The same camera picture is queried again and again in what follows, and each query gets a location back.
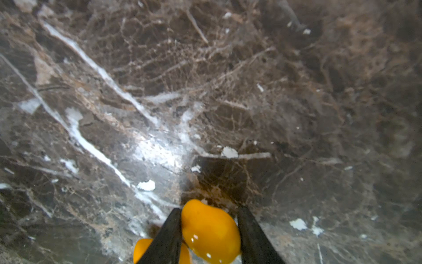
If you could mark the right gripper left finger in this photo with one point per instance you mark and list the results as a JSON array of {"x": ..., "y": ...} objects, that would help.
[{"x": 166, "y": 246}]

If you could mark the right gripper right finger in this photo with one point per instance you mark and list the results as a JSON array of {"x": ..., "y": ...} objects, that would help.
[{"x": 255, "y": 246}]

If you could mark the small yellow fake lemon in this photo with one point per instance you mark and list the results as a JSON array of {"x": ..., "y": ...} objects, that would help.
[{"x": 143, "y": 244}]

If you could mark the yellow fake mango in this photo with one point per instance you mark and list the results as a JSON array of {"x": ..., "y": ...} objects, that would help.
[{"x": 210, "y": 232}]

